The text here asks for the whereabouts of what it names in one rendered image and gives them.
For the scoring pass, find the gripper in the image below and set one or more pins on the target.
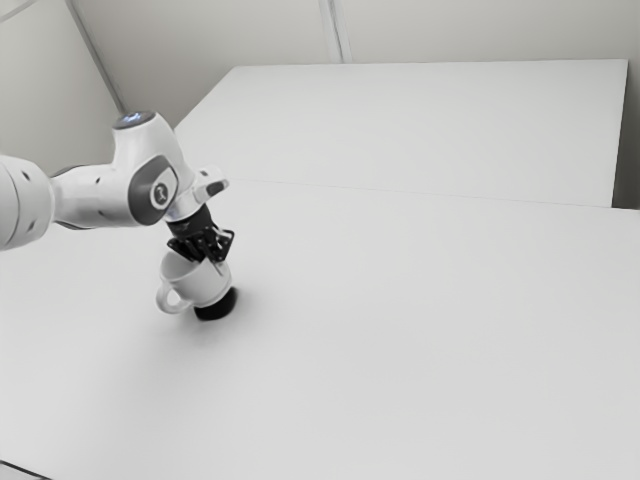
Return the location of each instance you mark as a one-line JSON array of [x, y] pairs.
[[198, 236]]

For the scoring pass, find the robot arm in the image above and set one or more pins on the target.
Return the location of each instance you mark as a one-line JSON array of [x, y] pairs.
[[90, 192]]

